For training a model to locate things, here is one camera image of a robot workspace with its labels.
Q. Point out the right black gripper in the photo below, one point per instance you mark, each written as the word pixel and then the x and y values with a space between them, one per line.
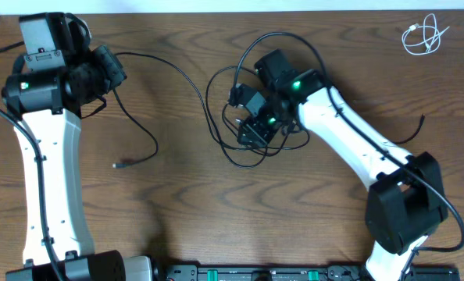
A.
pixel 259 136

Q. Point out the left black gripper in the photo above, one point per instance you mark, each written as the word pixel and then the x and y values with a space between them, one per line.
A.
pixel 118 74

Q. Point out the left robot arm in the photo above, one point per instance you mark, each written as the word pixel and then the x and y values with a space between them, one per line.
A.
pixel 45 93

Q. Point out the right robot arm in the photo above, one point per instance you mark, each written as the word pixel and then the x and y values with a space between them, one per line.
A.
pixel 405 194

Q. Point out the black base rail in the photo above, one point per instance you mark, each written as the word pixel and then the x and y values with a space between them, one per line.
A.
pixel 335 272

